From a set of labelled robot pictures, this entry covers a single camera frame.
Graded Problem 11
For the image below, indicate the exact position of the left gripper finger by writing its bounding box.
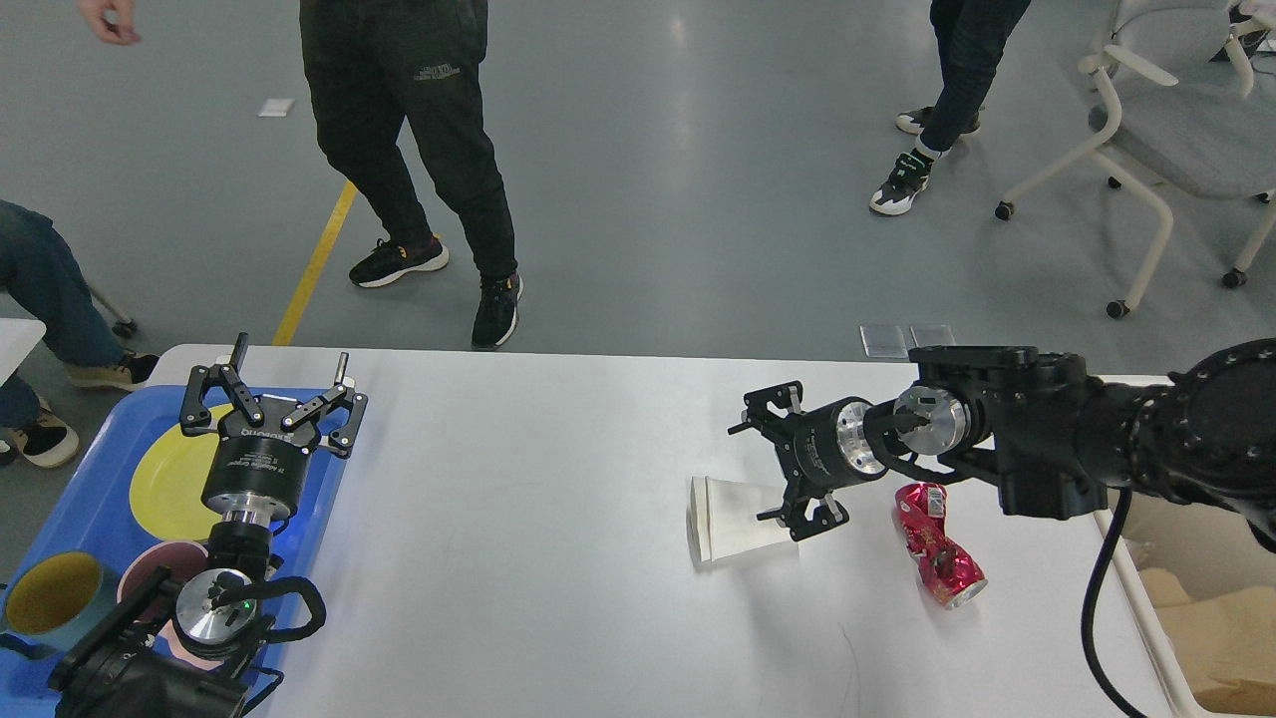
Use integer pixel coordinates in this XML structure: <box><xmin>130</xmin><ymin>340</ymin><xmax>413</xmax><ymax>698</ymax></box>
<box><xmin>176</xmin><ymin>333</ymin><xmax>264</xmax><ymax>441</ymax></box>
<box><xmin>277</xmin><ymin>353</ymin><xmax>367</xmax><ymax>460</ymax></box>

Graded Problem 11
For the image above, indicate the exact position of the seated person in jeans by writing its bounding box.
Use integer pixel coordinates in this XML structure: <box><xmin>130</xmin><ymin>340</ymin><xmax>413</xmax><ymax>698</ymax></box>
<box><xmin>1</xmin><ymin>201</ymin><xmax>160</xmax><ymax>469</ymax></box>

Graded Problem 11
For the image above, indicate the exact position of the pink mug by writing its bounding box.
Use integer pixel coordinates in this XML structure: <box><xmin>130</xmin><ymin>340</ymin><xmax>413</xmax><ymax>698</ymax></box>
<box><xmin>117</xmin><ymin>539</ymin><xmax>225</xmax><ymax>670</ymax></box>

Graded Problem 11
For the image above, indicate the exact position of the white plastic bin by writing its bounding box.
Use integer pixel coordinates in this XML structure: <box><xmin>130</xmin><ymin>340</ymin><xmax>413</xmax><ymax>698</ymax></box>
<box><xmin>1092</xmin><ymin>375</ymin><xmax>1276</xmax><ymax>718</ymax></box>

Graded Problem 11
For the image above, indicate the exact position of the teal mug yellow inside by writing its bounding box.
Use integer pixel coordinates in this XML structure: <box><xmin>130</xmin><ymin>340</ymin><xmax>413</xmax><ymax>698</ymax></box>
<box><xmin>1</xmin><ymin>551</ymin><xmax>121</xmax><ymax>661</ymax></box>

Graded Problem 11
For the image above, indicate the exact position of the blue plastic tray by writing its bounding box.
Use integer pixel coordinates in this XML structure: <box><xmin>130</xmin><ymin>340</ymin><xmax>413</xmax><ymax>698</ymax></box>
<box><xmin>1</xmin><ymin>385</ymin><xmax>345</xmax><ymax>717</ymax></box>

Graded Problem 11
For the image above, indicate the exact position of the yellow plastic plate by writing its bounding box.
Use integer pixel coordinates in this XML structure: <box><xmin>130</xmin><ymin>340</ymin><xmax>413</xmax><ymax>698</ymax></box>
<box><xmin>131</xmin><ymin>423</ymin><xmax>219</xmax><ymax>542</ymax></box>

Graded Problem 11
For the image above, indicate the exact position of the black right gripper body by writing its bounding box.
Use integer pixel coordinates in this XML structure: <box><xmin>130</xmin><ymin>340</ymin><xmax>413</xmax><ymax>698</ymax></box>
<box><xmin>783</xmin><ymin>397</ymin><xmax>887</xmax><ymax>495</ymax></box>

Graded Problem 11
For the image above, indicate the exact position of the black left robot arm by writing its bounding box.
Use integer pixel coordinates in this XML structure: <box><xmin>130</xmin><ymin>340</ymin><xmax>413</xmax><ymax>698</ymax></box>
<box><xmin>47</xmin><ymin>335</ymin><xmax>367</xmax><ymax>717</ymax></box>

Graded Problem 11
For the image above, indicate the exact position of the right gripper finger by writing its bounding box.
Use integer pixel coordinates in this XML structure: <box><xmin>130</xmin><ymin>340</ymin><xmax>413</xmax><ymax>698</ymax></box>
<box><xmin>729</xmin><ymin>380</ymin><xmax>805</xmax><ymax>450</ymax></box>
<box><xmin>755</xmin><ymin>480</ymin><xmax>849</xmax><ymax>541</ymax></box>

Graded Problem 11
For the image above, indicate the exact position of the white table edge left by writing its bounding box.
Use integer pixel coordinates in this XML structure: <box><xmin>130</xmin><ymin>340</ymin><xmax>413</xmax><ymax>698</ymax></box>
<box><xmin>0</xmin><ymin>318</ymin><xmax>46</xmax><ymax>385</ymax></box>

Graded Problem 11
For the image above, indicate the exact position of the person in dark jeans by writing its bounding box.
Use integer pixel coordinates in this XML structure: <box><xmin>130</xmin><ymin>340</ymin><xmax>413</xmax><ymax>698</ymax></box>
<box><xmin>869</xmin><ymin>1</ymin><xmax>1031</xmax><ymax>216</ymax></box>

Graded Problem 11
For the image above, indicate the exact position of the person in black trousers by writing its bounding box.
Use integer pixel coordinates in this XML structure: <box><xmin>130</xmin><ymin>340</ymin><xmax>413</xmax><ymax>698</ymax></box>
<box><xmin>78</xmin><ymin>0</ymin><xmax>524</xmax><ymax>351</ymax></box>

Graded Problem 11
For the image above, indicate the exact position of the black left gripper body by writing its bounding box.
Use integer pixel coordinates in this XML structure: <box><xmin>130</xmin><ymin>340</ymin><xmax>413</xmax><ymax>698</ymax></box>
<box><xmin>202</xmin><ymin>399</ymin><xmax>319</xmax><ymax>522</ymax></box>

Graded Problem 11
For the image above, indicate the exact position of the white paper cup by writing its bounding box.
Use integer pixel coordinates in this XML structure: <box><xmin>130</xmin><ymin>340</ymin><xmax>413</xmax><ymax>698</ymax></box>
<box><xmin>688</xmin><ymin>476</ymin><xmax>795</xmax><ymax>566</ymax></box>

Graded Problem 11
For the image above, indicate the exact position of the crushed red can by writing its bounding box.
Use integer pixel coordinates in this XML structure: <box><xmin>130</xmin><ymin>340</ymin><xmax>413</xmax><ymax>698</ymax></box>
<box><xmin>892</xmin><ymin>483</ymin><xmax>986</xmax><ymax>610</ymax></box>

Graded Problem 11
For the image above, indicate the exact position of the white chair leg left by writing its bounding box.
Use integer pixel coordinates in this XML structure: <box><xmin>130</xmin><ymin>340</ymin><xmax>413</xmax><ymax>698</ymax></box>
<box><xmin>88</xmin><ymin>282</ymin><xmax>138</xmax><ymax>339</ymax></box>

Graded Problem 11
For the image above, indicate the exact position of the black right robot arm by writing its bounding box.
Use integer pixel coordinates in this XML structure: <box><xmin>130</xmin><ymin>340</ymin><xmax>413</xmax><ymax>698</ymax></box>
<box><xmin>732</xmin><ymin>339</ymin><xmax>1275</xmax><ymax>717</ymax></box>

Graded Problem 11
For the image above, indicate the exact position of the grey office chair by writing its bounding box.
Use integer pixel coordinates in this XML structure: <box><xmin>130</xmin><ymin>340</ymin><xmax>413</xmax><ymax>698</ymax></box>
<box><xmin>995</xmin><ymin>1</ymin><xmax>1275</xmax><ymax>319</ymax></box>

